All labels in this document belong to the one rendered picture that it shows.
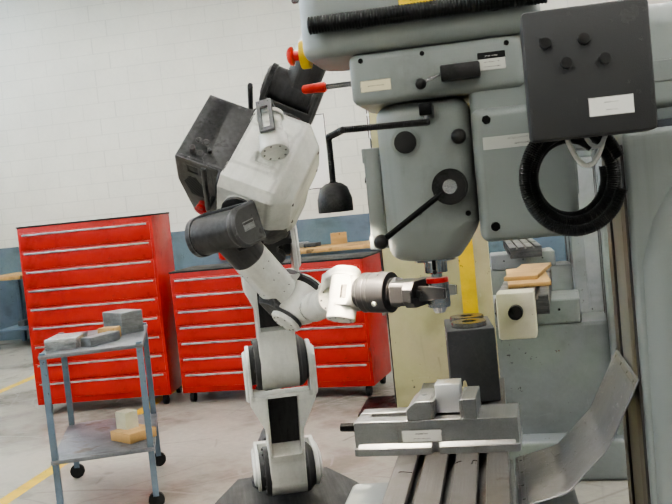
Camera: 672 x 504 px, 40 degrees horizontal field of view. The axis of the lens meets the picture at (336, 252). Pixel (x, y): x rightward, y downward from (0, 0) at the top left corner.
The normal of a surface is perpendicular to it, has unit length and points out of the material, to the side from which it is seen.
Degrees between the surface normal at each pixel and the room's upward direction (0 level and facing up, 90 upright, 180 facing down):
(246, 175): 59
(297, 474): 104
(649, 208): 90
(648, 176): 90
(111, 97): 90
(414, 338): 90
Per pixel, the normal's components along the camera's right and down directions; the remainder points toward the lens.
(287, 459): 0.16, 0.50
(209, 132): 0.06, -0.48
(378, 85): -0.17, 0.08
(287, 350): 0.11, -0.11
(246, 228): 0.84, -0.18
